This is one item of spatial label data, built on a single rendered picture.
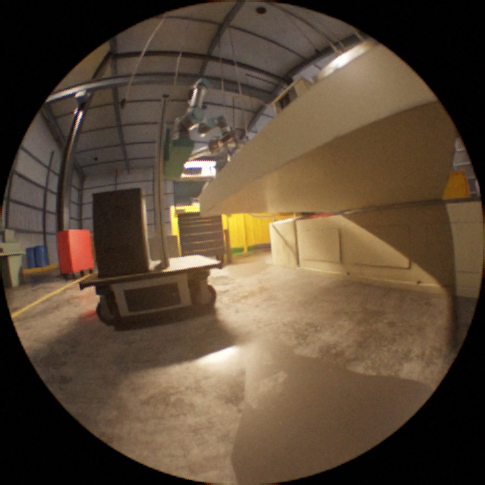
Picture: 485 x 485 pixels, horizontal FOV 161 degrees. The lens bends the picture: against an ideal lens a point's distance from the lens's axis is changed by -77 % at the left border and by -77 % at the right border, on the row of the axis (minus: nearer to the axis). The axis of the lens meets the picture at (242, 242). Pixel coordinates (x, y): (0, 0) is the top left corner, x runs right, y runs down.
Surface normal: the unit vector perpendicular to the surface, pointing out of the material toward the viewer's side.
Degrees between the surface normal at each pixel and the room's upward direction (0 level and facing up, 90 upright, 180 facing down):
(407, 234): 90
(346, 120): 90
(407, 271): 90
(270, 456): 0
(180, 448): 0
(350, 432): 0
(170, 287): 90
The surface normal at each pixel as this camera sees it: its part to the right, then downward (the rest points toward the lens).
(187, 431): -0.11, -0.99
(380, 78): -0.89, 0.11
